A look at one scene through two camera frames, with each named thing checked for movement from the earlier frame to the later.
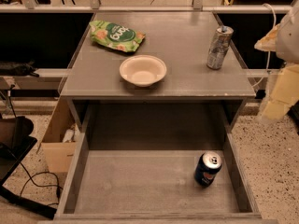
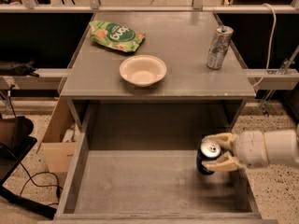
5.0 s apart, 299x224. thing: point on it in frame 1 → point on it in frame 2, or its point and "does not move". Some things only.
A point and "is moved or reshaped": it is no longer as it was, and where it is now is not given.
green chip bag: x=115 y=35 does not move
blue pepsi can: x=206 y=167 is moved or reshaped
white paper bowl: x=143 y=69 does not move
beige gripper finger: x=269 y=42 → x=227 y=139
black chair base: x=16 y=140 does not move
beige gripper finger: x=285 y=91 → x=226 y=163
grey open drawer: x=136 y=161 does not move
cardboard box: x=60 y=137 does not move
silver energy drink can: x=220 y=47 does not move
